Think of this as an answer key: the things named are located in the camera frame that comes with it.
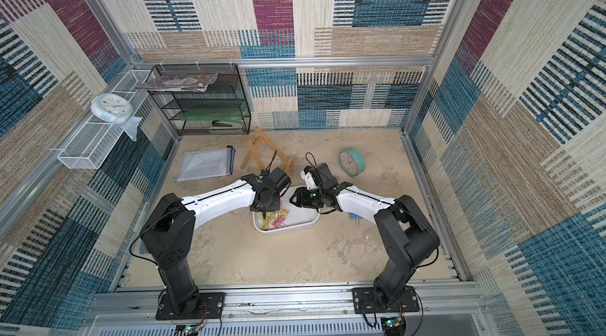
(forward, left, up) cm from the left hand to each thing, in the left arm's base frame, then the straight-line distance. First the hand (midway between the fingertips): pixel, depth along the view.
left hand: (271, 203), depth 91 cm
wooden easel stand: (+33, +12, -5) cm, 35 cm away
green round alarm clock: (+16, -32, +5) cm, 36 cm away
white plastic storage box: (-4, -11, -4) cm, 12 cm away
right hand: (0, -9, +3) cm, 9 cm away
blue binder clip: (-5, -32, -3) cm, 33 cm away
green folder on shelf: (+34, +26, +16) cm, 46 cm away
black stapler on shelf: (+39, +23, +6) cm, 45 cm away
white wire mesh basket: (+5, +51, +29) cm, 59 cm away
